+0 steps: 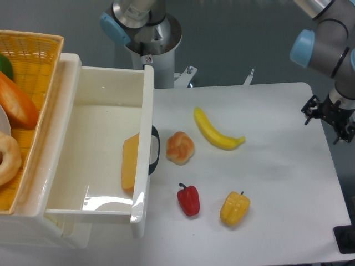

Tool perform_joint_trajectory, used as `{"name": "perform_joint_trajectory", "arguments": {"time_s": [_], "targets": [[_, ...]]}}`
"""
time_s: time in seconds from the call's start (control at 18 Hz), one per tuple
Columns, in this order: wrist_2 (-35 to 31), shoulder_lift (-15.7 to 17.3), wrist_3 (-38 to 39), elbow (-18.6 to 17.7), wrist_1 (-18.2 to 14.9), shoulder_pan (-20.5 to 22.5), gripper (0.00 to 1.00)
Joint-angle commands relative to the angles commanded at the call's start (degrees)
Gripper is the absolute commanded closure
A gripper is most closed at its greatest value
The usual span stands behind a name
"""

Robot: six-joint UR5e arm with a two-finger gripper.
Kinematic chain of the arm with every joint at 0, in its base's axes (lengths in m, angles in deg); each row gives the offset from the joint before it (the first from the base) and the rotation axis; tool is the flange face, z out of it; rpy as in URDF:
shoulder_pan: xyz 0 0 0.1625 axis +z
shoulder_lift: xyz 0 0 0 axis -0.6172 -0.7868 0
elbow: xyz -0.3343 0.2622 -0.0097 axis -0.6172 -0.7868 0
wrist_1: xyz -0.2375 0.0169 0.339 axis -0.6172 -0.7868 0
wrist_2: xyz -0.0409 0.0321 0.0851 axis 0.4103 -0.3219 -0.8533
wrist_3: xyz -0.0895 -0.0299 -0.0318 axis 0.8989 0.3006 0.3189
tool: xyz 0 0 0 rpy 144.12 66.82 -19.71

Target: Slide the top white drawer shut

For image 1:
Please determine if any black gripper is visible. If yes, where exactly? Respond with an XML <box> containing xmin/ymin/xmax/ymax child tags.
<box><xmin>301</xmin><ymin>95</ymin><xmax>354</xmax><ymax>145</ymax></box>

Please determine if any white top drawer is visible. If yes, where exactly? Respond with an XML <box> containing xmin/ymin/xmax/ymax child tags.
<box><xmin>45</xmin><ymin>66</ymin><xmax>159</xmax><ymax>238</ymax></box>

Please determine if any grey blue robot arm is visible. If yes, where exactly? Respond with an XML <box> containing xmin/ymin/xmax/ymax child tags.
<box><xmin>99</xmin><ymin>1</ymin><xmax>354</xmax><ymax>142</ymax></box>

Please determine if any yellow banana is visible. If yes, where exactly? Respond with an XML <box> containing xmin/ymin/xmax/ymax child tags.
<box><xmin>194</xmin><ymin>107</ymin><xmax>246</xmax><ymax>150</ymax></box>

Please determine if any white plate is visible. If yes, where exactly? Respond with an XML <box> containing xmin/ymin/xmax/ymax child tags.
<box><xmin>0</xmin><ymin>106</ymin><xmax>12</xmax><ymax>136</ymax></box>

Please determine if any knotted bread roll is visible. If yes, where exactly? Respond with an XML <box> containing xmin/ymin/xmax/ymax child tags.
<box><xmin>166</xmin><ymin>131</ymin><xmax>195</xmax><ymax>166</ymax></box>

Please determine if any yellow woven basket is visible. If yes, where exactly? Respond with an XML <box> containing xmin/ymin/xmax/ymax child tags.
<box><xmin>1</xmin><ymin>30</ymin><xmax>64</xmax><ymax>215</ymax></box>

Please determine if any green pepper in basket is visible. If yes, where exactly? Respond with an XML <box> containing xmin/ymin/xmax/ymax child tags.
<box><xmin>0</xmin><ymin>54</ymin><xmax>14</xmax><ymax>80</ymax></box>

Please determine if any tan bagel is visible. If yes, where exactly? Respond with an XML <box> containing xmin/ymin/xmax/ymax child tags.
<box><xmin>1</xmin><ymin>132</ymin><xmax>22</xmax><ymax>185</ymax></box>

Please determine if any orange baguette bread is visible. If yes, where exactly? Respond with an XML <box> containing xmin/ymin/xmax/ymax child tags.
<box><xmin>1</xmin><ymin>72</ymin><xmax>39</xmax><ymax>130</ymax></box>

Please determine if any orange cheese wedge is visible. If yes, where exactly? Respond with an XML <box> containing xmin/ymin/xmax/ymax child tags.
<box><xmin>121</xmin><ymin>133</ymin><xmax>139</xmax><ymax>191</ymax></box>

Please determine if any black device at edge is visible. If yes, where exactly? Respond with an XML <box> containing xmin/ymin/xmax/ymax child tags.
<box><xmin>333</xmin><ymin>225</ymin><xmax>355</xmax><ymax>254</ymax></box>

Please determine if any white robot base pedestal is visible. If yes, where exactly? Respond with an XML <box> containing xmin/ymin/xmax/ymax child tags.
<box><xmin>126</xmin><ymin>14</ymin><xmax>197</xmax><ymax>89</ymax></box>

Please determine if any white drawer cabinet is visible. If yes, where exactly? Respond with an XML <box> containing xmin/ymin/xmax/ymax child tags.
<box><xmin>1</xmin><ymin>53</ymin><xmax>92</xmax><ymax>248</ymax></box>

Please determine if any yellow bell pepper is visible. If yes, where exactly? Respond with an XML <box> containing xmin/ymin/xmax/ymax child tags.
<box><xmin>220</xmin><ymin>191</ymin><xmax>251</xmax><ymax>227</ymax></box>

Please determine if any red bell pepper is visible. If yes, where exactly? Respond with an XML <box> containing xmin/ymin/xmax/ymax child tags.
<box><xmin>177</xmin><ymin>183</ymin><xmax>200</xmax><ymax>217</ymax></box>

